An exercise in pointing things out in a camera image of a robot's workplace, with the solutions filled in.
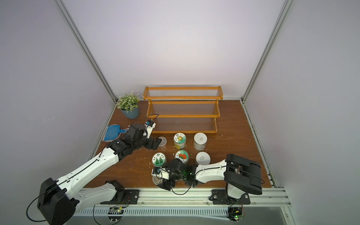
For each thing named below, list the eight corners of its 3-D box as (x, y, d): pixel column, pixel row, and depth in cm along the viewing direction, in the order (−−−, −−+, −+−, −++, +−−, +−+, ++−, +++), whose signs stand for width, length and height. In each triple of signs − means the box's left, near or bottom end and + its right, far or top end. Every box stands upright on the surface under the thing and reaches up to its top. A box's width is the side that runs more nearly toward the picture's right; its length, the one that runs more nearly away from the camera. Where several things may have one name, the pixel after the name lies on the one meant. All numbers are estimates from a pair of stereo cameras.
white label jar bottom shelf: (195, 168, 85) (196, 162, 77) (195, 158, 89) (196, 151, 81) (208, 168, 85) (211, 162, 77) (207, 158, 89) (209, 151, 81)
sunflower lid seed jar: (174, 149, 92) (173, 144, 85) (174, 138, 97) (173, 132, 91) (186, 149, 92) (186, 144, 85) (186, 138, 97) (186, 132, 91)
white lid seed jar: (194, 150, 92) (194, 144, 84) (193, 139, 97) (194, 132, 90) (206, 150, 92) (208, 144, 84) (205, 139, 97) (206, 132, 90)
